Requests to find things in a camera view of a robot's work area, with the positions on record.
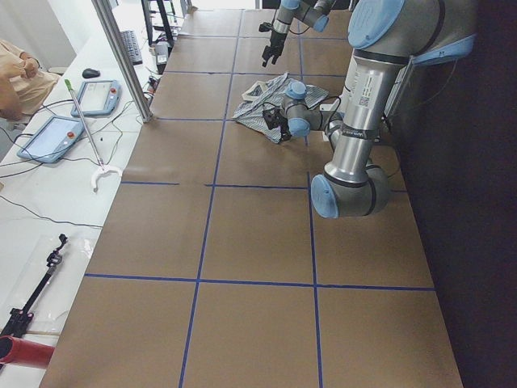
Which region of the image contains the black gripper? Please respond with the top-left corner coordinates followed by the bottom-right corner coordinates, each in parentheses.
top-left (279, 117), bottom-right (292, 141)
top-left (262, 31), bottom-right (288, 67)

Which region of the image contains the striped polo shirt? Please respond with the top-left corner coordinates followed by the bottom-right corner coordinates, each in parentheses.
top-left (233, 73), bottom-right (310, 144)

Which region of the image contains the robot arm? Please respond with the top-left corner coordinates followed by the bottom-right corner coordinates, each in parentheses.
top-left (281, 1), bottom-right (478, 218)
top-left (258, 0), bottom-right (336, 67)

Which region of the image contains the black keyboard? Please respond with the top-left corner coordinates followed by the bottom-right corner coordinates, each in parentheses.
top-left (120, 30), bottom-right (143, 65)

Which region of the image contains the far teach pendant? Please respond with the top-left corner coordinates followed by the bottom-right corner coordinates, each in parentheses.
top-left (74, 80), bottom-right (121, 117)

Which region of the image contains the teach pendant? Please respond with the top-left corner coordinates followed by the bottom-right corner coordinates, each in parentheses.
top-left (74, 80), bottom-right (121, 117)
top-left (17, 116), bottom-right (84, 163)

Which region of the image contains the reacher grabber tool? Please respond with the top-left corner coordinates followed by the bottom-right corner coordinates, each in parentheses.
top-left (65, 78), bottom-right (123, 193)

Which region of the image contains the black computer mouse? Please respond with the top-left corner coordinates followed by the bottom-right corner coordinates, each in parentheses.
top-left (82, 68), bottom-right (100, 79)

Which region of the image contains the near teach pendant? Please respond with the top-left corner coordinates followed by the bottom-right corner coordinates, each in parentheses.
top-left (17, 116), bottom-right (84, 163)

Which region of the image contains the seated person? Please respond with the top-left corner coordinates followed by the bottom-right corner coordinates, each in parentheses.
top-left (1, 40), bottom-right (60, 122)

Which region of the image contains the black tripod stick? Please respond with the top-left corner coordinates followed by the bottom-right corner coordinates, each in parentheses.
top-left (0, 233), bottom-right (69, 339)

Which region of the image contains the red cylinder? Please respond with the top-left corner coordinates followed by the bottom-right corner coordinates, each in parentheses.
top-left (1, 335), bottom-right (55, 369)

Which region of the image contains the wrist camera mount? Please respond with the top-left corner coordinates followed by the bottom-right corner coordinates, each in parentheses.
top-left (262, 108), bottom-right (283, 130)
top-left (258, 22), bottom-right (272, 32)

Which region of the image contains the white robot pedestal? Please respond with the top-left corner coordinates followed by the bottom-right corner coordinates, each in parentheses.
top-left (319, 95), bottom-right (383, 143)

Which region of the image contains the aluminium frame post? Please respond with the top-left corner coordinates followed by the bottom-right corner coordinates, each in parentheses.
top-left (91, 0), bottom-right (153, 123)

